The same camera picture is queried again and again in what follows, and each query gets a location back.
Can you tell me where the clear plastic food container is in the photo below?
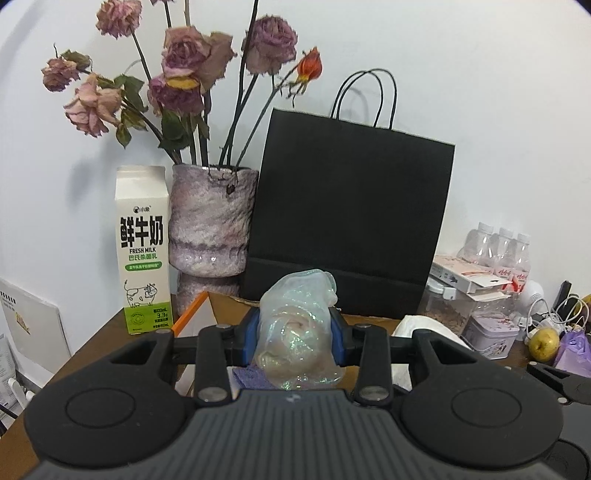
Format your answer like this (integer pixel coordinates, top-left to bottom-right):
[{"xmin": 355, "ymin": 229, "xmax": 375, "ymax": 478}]
[{"xmin": 418, "ymin": 277, "xmax": 511, "ymax": 334}]

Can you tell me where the white printed packet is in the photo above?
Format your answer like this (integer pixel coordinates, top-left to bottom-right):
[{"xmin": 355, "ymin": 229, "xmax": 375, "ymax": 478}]
[{"xmin": 0, "ymin": 335, "xmax": 16, "ymax": 403}]

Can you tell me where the bunch of dried roses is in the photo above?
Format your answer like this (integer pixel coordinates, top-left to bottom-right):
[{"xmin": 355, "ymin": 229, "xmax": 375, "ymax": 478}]
[{"xmin": 41, "ymin": 0, "xmax": 323, "ymax": 168}]

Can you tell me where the black paper bag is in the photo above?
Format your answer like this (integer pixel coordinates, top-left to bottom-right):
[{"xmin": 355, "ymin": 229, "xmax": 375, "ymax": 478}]
[{"xmin": 239, "ymin": 68, "xmax": 457, "ymax": 320}]

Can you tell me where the white charging cable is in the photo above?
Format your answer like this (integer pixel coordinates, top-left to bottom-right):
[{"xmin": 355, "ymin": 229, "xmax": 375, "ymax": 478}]
[{"xmin": 512, "ymin": 295, "xmax": 583, "ymax": 343}]

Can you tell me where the white green milk carton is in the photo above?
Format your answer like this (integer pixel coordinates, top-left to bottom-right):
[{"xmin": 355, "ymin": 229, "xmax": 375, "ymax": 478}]
[{"xmin": 115, "ymin": 166, "xmax": 174, "ymax": 335}]

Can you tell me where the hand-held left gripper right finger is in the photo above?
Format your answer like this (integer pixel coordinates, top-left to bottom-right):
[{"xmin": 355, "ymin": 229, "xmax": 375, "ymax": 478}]
[{"xmin": 329, "ymin": 308, "xmax": 481, "ymax": 408}]

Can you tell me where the white round device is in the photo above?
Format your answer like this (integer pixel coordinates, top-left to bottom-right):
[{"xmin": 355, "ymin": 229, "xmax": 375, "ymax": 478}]
[{"xmin": 517, "ymin": 279, "xmax": 546, "ymax": 319}]

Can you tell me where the white crumpled tissue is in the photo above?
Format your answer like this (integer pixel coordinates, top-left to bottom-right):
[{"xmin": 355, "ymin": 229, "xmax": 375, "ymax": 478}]
[{"xmin": 392, "ymin": 315, "xmax": 467, "ymax": 393}]

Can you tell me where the black charger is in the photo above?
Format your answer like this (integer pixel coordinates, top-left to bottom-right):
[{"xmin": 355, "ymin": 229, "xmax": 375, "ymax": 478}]
[{"xmin": 553, "ymin": 281, "xmax": 574, "ymax": 319}]

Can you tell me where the purple wrapped packet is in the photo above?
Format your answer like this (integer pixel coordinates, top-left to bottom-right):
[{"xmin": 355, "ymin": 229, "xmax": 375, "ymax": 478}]
[{"xmin": 553, "ymin": 331, "xmax": 591, "ymax": 377}]

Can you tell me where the green apple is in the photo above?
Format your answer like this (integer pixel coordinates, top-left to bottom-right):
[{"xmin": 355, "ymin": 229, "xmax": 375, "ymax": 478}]
[{"xmin": 529, "ymin": 328, "xmax": 561, "ymax": 363}]

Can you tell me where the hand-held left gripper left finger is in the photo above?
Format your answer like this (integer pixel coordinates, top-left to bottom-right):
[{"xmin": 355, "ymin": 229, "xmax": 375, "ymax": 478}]
[{"xmin": 108, "ymin": 307, "xmax": 260, "ymax": 408}]

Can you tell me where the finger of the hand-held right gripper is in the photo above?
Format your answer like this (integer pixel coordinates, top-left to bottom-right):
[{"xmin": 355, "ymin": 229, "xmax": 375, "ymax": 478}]
[{"xmin": 526, "ymin": 362, "xmax": 591, "ymax": 407}]

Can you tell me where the white flat carton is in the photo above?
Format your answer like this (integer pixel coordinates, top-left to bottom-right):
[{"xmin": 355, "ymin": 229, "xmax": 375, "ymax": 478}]
[{"xmin": 431, "ymin": 254, "xmax": 511, "ymax": 294}]

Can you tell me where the purple marbled vase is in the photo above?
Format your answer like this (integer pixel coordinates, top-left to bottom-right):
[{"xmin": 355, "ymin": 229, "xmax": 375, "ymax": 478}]
[{"xmin": 168, "ymin": 164, "xmax": 260, "ymax": 315}]

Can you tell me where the grey tin box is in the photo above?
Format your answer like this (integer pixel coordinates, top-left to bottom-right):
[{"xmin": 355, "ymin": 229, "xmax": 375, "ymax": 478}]
[{"xmin": 462, "ymin": 314, "xmax": 520, "ymax": 360}]

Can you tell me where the red cardboard box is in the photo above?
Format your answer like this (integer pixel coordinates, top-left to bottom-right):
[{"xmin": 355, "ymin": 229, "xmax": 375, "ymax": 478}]
[{"xmin": 171, "ymin": 290, "xmax": 402, "ymax": 398}]

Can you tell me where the iridescent plastic bag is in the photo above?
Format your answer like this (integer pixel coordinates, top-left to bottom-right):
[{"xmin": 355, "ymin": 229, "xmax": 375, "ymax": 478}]
[{"xmin": 255, "ymin": 268, "xmax": 345, "ymax": 387}]

